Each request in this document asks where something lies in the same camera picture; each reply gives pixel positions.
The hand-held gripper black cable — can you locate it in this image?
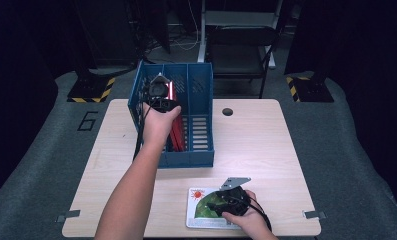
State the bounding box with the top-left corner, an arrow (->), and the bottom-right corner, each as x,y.
132,94 -> 154,162
232,196 -> 274,233

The right hand-held gripper black cable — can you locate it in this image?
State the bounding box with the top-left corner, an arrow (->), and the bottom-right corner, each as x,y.
232,196 -> 274,233

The blue plastic file rack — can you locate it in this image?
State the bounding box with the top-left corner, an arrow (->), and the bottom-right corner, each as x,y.
127,61 -> 216,169

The black yellow-striped stand base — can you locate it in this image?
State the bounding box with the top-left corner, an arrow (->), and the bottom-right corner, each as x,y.
285,74 -> 335,103
66,68 -> 117,104

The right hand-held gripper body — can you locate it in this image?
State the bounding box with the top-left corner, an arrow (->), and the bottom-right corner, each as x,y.
215,176 -> 252,217

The person's right hand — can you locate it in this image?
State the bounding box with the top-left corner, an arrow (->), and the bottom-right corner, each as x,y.
221,189 -> 276,239

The dark curtain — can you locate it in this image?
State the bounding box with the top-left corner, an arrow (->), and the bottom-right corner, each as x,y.
329,0 -> 397,218
0,0 -> 59,208

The grey tape piece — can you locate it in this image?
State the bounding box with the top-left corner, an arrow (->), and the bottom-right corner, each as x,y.
302,210 -> 327,220
55,209 -> 81,224

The left hand-held gripper black cable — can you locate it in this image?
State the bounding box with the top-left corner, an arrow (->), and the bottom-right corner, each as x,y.
132,94 -> 154,162

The blue cartoon picture book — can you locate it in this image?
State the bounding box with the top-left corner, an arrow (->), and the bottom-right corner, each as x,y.
128,60 -> 150,134

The black folding chair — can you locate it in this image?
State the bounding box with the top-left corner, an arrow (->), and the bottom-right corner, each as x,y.
204,25 -> 280,100

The person's left hand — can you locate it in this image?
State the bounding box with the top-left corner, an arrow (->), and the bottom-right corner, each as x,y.
141,103 -> 182,149

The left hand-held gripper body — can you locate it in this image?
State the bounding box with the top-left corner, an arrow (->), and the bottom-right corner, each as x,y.
147,73 -> 181,113

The white and green picture book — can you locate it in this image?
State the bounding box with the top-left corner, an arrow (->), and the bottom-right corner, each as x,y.
185,187 -> 250,230

